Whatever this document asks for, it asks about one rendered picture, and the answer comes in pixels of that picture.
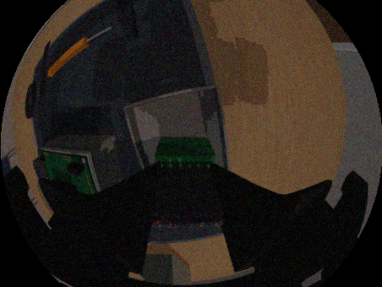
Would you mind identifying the green circuit board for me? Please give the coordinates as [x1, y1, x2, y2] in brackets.
[40, 150, 96, 194]

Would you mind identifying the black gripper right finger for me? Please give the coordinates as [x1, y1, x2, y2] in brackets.
[209, 163, 333, 273]

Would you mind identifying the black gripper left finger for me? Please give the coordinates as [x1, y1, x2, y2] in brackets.
[38, 163, 161, 275]

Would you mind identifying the dark blue mat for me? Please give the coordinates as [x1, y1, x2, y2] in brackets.
[31, 0, 224, 243]

